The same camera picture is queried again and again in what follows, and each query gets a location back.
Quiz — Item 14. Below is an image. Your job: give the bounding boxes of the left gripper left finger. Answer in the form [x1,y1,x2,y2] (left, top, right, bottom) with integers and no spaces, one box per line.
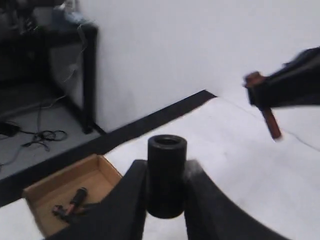
[46,159,150,240]

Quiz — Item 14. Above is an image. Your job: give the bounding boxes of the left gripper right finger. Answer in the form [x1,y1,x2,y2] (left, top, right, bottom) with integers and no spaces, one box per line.
[183,159,295,240]

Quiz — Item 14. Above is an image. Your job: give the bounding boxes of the black cylindrical sleeve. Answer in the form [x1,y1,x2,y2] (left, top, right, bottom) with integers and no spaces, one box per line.
[147,134,189,219]
[71,187,89,204]

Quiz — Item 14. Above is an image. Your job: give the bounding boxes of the cardboard box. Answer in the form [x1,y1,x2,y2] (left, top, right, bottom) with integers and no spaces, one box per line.
[21,153,124,238]

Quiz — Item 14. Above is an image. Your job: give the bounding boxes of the black power adapter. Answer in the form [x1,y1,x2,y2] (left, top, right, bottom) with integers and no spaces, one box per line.
[0,121,20,138]

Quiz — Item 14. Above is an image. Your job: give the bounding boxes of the black desk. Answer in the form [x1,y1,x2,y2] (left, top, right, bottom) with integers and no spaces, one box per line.
[0,23,99,136]

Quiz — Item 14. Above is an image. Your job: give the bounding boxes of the black cable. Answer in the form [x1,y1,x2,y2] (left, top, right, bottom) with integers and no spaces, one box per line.
[0,99,69,152]

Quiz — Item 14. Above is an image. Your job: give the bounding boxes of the white cable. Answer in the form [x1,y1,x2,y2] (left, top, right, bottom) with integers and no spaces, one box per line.
[62,21,88,83]

